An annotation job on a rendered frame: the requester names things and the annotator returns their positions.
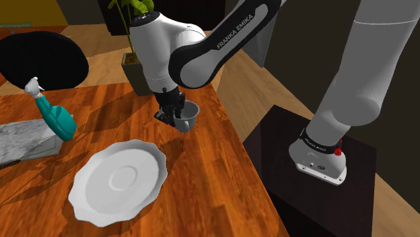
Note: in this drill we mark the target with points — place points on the white scalloped plate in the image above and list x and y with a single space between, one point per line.
118 183

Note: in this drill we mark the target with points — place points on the potted green plant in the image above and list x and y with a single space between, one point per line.
136 72

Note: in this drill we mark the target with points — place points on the white marble block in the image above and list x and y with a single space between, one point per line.
23 141

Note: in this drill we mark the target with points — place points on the black round table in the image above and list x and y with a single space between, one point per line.
42 59

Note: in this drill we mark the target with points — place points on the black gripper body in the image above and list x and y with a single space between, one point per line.
168 100

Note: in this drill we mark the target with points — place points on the grey cup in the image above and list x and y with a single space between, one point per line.
190 113

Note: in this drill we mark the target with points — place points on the teal spray bottle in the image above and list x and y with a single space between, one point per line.
57 119

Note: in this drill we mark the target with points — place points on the dark robot stand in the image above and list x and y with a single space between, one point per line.
315 203

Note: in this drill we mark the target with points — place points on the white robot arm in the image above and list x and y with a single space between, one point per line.
361 82

